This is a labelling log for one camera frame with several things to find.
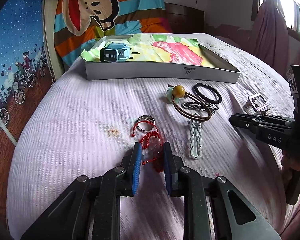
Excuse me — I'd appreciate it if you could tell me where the silver square buckle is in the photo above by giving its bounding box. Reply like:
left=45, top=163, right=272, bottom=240
left=243, top=93, right=271, bottom=115

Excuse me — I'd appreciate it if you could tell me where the black white twisted hair tie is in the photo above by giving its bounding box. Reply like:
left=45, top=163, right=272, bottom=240
left=181, top=101, right=220, bottom=115

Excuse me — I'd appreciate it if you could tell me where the black braided hair tie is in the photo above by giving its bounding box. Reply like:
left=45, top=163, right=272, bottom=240
left=193, top=82, right=223, bottom=105

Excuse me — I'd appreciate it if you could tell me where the brown hair tie amber bead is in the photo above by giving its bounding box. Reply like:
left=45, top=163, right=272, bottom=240
left=166, top=85, right=212, bottom=122

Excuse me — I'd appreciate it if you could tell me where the red beaded cord bracelet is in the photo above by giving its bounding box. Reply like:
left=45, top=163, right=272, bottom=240
left=130, top=120, right=165, bottom=173

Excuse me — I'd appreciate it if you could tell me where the silver finger ring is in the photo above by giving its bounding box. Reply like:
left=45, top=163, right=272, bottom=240
left=135, top=114, right=156, bottom=132

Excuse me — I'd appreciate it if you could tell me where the person's right hand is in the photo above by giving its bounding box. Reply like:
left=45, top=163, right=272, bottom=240
left=281, top=152, right=300, bottom=184

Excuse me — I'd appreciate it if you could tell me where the grey cardboard tray box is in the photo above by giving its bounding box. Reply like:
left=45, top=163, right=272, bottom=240
left=84, top=33, right=240, bottom=83

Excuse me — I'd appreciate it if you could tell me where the pink ribbed bed cover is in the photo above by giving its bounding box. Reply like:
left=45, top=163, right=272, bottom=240
left=6, top=34, right=300, bottom=239

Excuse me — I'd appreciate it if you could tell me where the pink window curtain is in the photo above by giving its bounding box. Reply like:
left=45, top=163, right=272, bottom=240
left=247, top=0, right=300, bottom=77

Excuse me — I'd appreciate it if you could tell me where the colourful painted paper sheet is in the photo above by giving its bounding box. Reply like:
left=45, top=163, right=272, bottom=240
left=80, top=34, right=215, bottom=68

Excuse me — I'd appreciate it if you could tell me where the dark wooden headboard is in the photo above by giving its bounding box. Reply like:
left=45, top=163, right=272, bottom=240
left=165, top=3, right=205, bottom=34

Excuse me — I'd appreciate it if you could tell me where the blue kids smart watch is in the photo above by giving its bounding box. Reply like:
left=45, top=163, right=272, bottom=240
left=100, top=43, right=139, bottom=62

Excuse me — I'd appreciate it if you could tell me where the blue bicycle print wardrobe cover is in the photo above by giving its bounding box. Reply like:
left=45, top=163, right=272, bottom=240
left=0, top=0, right=52, bottom=207

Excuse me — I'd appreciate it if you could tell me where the striped monkey cartoon blanket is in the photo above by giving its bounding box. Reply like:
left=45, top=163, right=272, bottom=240
left=54, top=0, right=171, bottom=67

